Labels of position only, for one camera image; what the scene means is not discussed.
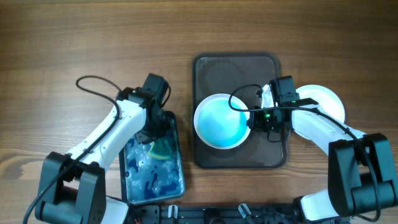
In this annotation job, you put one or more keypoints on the dark brown serving tray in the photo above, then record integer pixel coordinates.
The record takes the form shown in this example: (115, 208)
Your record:
(222, 73)

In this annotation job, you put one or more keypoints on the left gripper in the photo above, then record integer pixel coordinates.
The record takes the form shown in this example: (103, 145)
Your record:
(166, 124)

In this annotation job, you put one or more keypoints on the white plate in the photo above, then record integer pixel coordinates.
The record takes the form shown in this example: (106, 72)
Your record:
(220, 121)
(328, 101)

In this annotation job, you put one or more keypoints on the green yellow sponge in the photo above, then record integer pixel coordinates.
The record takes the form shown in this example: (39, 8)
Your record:
(160, 149)

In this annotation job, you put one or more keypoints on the black water basin tray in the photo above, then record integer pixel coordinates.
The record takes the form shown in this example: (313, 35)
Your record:
(147, 180)

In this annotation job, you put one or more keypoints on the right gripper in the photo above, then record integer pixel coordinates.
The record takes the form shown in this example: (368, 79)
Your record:
(255, 122)

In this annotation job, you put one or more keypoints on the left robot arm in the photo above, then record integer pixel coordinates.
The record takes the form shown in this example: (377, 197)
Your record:
(72, 185)

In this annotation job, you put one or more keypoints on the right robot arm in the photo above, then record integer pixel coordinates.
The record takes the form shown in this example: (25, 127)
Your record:
(362, 178)

